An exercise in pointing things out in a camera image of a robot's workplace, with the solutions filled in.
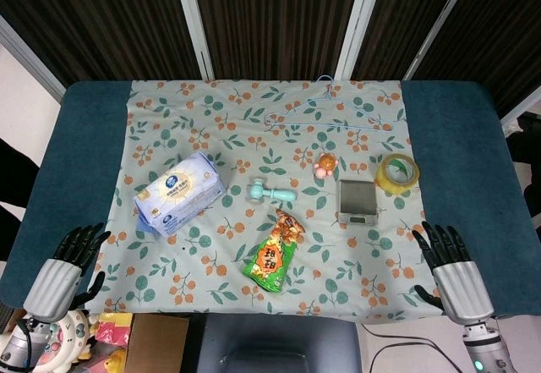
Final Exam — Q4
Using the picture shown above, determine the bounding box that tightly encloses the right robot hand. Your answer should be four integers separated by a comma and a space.
411, 221, 495, 323

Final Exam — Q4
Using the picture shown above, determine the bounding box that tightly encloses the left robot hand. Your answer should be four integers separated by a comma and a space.
22, 222, 112, 324

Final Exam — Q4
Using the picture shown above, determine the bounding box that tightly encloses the green snack bag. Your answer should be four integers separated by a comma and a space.
242, 208, 307, 293

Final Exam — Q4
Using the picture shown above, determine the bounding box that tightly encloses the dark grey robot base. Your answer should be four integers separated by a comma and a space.
185, 314, 363, 373

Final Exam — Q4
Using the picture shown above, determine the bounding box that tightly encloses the small digital scale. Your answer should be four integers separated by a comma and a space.
336, 179, 380, 227

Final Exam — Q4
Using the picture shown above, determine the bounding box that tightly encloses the white colourful toy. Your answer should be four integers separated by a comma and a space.
25, 308, 99, 373

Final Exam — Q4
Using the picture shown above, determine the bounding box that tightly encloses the pink yellow toy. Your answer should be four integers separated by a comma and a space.
75, 311, 134, 373

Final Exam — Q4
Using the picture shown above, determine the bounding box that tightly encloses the brown cardboard box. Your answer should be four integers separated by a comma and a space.
124, 312, 190, 373

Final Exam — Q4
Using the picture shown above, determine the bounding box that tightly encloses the yellow tape roll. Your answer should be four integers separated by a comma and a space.
375, 152, 420, 195

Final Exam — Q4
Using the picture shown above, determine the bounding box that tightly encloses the blue tissue pack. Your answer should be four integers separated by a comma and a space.
133, 151, 228, 238

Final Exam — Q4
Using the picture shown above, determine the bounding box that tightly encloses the pink orange turtle toy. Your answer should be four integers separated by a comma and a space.
314, 152, 340, 179

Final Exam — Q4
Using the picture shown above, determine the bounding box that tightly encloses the floral tablecloth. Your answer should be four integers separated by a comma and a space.
83, 78, 443, 320

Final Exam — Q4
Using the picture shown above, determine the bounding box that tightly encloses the teal toy hammer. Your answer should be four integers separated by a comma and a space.
247, 177, 298, 204

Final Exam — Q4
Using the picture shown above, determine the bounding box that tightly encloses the folding screen partition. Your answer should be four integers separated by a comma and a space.
0, 0, 541, 127

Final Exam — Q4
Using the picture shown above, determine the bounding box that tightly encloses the black cable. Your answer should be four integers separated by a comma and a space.
358, 321, 466, 373

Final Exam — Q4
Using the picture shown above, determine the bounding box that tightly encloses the light blue wire hanger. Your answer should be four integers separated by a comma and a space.
263, 74, 392, 134

